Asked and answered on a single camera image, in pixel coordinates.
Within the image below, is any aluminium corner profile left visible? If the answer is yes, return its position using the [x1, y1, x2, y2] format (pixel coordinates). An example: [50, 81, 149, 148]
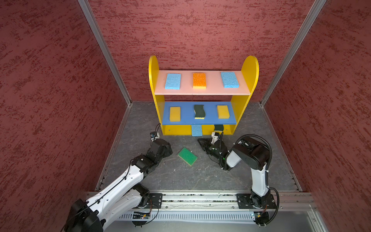
[78, 0, 132, 106]

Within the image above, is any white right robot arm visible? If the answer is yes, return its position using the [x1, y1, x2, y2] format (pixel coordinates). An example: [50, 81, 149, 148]
[198, 134, 272, 209]

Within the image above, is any aluminium corner profile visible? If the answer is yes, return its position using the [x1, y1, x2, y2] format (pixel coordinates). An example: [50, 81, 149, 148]
[260, 0, 327, 108]
[78, 0, 132, 106]

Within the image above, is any yellow shelf with coloured boards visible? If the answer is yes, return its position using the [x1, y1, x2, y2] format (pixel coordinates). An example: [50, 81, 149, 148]
[148, 56, 260, 135]

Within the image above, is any green scourer yellow sponge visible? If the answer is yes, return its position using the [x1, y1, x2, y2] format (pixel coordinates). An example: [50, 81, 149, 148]
[178, 148, 198, 166]

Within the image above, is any right circuit board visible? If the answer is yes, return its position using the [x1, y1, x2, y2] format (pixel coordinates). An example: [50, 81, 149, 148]
[254, 212, 265, 224]

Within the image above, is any left circuit board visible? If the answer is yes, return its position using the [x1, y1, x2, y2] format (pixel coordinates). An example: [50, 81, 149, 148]
[132, 212, 151, 220]

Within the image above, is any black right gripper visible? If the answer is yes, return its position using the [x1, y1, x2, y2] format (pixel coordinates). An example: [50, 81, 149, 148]
[197, 138, 221, 160]

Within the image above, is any dark green wavy sponge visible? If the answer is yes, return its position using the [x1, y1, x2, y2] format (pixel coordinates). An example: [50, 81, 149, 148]
[194, 104, 206, 119]
[214, 125, 224, 131]

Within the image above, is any orange scourer yellow sponge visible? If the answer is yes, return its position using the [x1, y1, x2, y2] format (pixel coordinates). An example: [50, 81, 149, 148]
[193, 72, 207, 90]

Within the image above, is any circuit board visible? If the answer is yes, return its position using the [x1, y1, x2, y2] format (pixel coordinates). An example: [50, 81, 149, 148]
[132, 212, 151, 220]
[254, 212, 265, 224]

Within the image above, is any plain yellow foam sponge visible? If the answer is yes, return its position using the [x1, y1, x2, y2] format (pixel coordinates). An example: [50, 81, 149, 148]
[169, 106, 181, 122]

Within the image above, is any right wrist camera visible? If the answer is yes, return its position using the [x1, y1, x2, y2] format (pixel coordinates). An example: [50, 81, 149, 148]
[211, 131, 220, 145]

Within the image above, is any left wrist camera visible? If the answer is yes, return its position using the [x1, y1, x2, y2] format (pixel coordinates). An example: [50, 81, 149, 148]
[150, 131, 160, 141]

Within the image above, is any aluminium corner profile right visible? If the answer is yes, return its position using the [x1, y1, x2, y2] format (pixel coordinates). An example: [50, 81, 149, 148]
[260, 0, 327, 108]

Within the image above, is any blue cellulose sponge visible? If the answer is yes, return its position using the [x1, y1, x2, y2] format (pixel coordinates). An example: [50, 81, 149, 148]
[165, 73, 181, 90]
[191, 125, 203, 137]

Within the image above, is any perforated cable duct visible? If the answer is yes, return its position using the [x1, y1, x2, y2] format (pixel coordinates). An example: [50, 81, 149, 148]
[118, 211, 255, 223]

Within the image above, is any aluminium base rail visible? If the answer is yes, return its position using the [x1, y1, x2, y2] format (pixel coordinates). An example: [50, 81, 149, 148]
[83, 189, 317, 211]

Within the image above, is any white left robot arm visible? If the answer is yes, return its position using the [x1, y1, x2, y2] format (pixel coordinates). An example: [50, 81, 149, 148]
[62, 139, 173, 232]

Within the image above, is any yellow foam sponge front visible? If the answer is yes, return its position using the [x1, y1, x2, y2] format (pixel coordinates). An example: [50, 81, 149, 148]
[217, 105, 230, 119]

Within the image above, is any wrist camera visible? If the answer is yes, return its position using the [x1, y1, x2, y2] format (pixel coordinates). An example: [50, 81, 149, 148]
[211, 131, 220, 145]
[150, 131, 160, 141]

